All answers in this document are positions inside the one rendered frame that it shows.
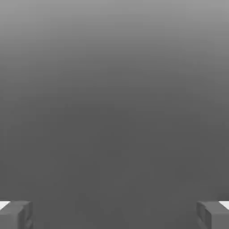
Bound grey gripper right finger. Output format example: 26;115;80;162
195;200;229;229

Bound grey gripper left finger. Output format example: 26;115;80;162
0;200;34;229

